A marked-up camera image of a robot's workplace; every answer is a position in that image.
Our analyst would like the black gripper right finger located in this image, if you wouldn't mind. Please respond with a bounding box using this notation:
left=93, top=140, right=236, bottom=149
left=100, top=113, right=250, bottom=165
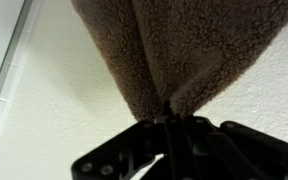
left=165, top=114, right=288, bottom=180

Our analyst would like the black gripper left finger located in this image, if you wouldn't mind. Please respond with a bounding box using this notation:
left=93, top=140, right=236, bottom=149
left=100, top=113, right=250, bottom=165
left=70, top=114, right=172, bottom=180

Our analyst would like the brown terry towel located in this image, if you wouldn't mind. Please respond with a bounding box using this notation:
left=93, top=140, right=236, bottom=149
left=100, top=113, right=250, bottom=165
left=71, top=0, right=288, bottom=123

